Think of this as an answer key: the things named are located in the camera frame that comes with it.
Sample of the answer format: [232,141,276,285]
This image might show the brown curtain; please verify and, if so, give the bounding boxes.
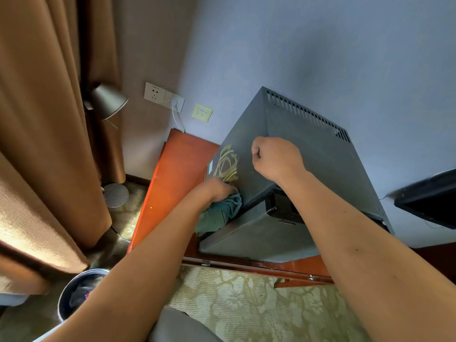
[0,0,127,296]

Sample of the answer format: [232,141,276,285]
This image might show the green blue cleaning cloth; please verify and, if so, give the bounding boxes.
[195,192,243,234]

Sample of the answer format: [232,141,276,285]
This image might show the person's right forearm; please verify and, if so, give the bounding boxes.
[277,171,456,342]

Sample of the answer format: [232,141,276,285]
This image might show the white wall socket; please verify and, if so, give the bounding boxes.
[143,81,186,114]

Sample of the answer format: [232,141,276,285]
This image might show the person's left hand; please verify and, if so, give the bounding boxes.
[199,178,238,210]

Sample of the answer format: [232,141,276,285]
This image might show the plastic water bottle blue label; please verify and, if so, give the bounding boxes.
[69,277,105,307]

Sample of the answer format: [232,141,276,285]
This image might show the person's right hand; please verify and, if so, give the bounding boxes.
[251,136,308,186]

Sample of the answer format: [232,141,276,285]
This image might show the person's left forearm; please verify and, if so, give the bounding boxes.
[42,190,221,342]

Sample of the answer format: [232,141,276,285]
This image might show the grey mini fridge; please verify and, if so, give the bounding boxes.
[198,86,394,264]

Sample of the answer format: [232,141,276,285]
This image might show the grey metal lamp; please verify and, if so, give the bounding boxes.
[82,83,130,209]

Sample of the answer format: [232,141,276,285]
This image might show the white plug cable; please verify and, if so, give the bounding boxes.
[171,97,187,134]

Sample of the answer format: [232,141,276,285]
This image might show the person's grey shirt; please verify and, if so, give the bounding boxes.
[32,306,223,342]

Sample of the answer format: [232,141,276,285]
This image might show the round metal trash bin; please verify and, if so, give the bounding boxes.
[57,268,110,323]

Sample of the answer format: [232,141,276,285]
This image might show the yellowish wall plate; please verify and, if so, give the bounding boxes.
[191,103,214,123]

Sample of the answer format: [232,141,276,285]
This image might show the black television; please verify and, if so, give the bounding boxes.
[386,169,456,230]

